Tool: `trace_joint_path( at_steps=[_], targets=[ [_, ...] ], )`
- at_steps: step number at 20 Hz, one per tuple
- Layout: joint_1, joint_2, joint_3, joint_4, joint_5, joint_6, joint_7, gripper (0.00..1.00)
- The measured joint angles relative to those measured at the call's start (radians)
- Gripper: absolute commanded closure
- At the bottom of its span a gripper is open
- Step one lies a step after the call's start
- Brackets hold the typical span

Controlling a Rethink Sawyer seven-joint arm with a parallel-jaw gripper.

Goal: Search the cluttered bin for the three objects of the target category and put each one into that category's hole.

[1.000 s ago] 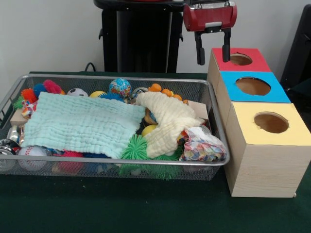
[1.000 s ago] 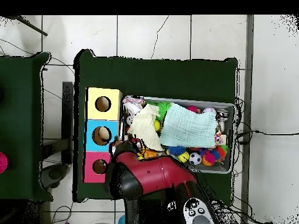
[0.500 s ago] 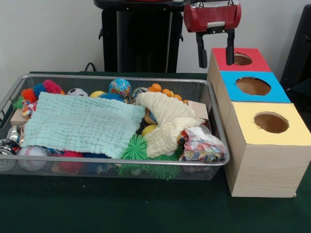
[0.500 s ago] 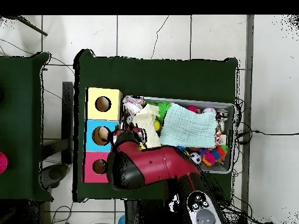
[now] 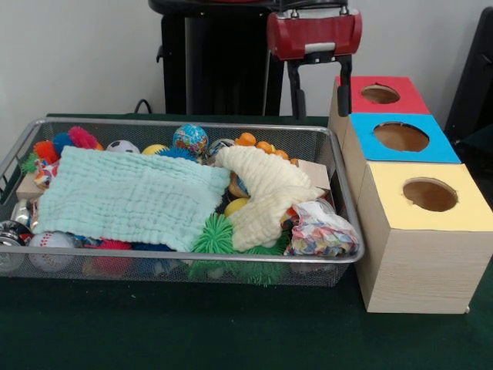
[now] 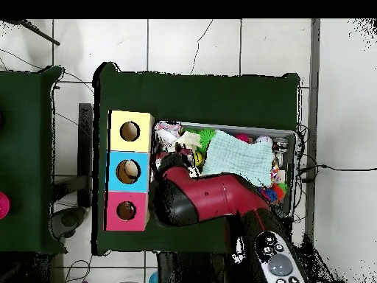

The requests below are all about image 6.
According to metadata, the wooden box with three holes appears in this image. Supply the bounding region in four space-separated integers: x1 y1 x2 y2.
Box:
105 109 155 233

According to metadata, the shallow clear mesh bin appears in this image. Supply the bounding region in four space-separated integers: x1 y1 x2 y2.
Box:
149 120 297 220

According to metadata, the green spiky ball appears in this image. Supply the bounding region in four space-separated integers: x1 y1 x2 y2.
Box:
198 127 218 153

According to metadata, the colourful printed packet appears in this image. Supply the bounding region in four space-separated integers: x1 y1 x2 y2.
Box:
154 122 183 148

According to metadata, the mint green muslin cloth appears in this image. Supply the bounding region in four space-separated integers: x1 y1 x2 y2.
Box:
202 129 275 186

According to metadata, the dark green table cloth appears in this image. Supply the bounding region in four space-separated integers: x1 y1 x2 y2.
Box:
92 61 301 257

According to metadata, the white baseball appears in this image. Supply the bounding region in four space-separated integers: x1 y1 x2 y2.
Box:
255 135 274 147

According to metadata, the black upright panel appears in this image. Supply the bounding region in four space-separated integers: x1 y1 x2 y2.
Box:
76 102 94 208

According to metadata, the grey stand base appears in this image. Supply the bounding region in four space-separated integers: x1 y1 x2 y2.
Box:
52 175 89 240

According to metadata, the green covered side table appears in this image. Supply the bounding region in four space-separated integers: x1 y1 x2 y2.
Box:
0 66 65 256

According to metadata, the pink round object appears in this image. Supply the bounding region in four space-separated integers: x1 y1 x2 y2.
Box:
0 191 11 220

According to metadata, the black rod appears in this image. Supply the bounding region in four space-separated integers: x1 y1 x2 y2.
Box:
0 19 61 46

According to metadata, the black cable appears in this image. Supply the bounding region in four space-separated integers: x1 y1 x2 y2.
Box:
297 164 377 179

